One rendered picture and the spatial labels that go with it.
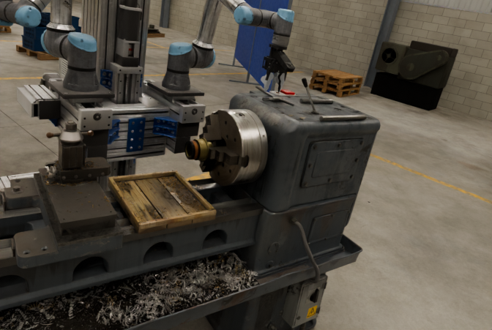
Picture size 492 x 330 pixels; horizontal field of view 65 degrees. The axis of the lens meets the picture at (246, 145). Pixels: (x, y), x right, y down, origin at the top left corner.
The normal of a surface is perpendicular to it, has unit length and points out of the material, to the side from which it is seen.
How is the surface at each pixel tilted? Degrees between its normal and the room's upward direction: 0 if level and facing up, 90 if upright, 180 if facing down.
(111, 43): 90
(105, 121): 90
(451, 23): 90
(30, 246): 0
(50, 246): 0
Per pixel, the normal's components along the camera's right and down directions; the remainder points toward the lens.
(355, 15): -0.65, 0.15
